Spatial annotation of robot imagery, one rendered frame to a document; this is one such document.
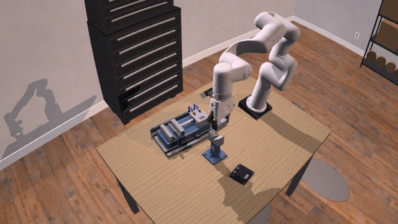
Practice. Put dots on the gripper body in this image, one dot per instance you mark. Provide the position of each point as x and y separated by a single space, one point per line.
221 108

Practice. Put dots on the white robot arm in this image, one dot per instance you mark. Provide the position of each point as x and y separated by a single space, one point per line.
277 34

